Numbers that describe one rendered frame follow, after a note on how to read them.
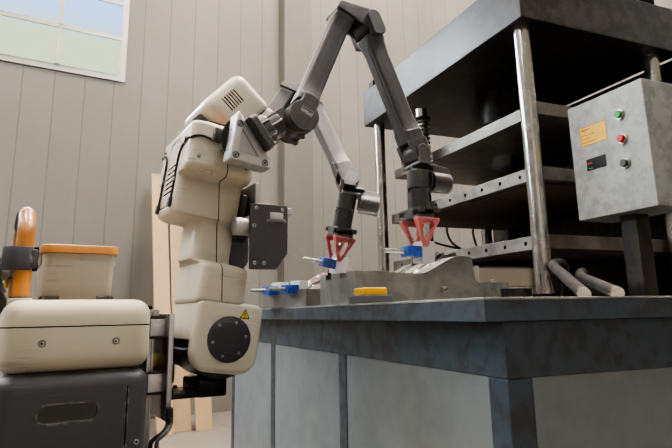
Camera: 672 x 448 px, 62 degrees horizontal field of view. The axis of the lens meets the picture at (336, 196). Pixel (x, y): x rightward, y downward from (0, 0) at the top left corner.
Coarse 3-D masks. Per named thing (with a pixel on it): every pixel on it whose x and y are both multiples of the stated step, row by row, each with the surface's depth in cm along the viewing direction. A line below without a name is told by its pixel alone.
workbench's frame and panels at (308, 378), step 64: (320, 320) 164; (384, 320) 118; (448, 320) 96; (512, 320) 89; (576, 320) 97; (640, 320) 102; (256, 384) 224; (320, 384) 161; (384, 384) 126; (448, 384) 104; (512, 384) 89; (576, 384) 94; (640, 384) 100
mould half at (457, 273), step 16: (464, 256) 163; (352, 272) 150; (368, 272) 150; (384, 272) 152; (400, 272) 154; (432, 272) 158; (448, 272) 160; (464, 272) 162; (320, 288) 171; (336, 288) 160; (352, 288) 150; (400, 288) 153; (416, 288) 155; (432, 288) 157; (464, 288) 161; (480, 288) 163; (496, 288) 165; (320, 304) 170; (336, 304) 159
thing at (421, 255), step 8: (392, 248) 143; (400, 248) 146; (408, 248) 142; (416, 248) 143; (424, 248) 144; (432, 248) 145; (400, 256) 146; (408, 256) 143; (416, 256) 143; (424, 256) 143; (432, 256) 144
